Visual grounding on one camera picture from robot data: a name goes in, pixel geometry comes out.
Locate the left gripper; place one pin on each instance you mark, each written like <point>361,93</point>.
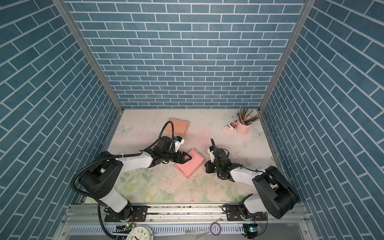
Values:
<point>182,160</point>

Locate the pink paper box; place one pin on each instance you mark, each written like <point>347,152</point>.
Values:
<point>191,166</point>

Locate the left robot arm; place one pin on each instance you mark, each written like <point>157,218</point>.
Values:
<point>97,180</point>

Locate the coloured pencils bundle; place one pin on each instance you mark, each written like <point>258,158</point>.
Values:
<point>247,116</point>

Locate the pink pencil cup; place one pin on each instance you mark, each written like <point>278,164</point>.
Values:
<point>242,129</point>

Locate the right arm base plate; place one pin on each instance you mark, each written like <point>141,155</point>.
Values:
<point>234,213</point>

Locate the aluminium rail frame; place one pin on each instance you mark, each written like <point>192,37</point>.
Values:
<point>83,221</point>

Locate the purple tape roll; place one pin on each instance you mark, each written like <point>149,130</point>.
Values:
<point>215,229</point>

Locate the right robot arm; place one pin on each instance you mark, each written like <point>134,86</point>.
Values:
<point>276,196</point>

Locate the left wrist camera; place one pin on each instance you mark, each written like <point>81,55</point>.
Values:
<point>178,141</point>

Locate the white analog clock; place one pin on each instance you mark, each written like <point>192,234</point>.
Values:
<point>141,233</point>

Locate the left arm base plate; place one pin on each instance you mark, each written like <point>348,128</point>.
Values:
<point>138,213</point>

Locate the orange paper box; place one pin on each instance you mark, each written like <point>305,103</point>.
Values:
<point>180,127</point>

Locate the green lit circuit board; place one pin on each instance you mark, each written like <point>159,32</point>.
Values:
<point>250,231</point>

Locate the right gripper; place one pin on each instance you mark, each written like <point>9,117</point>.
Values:
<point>208,166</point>

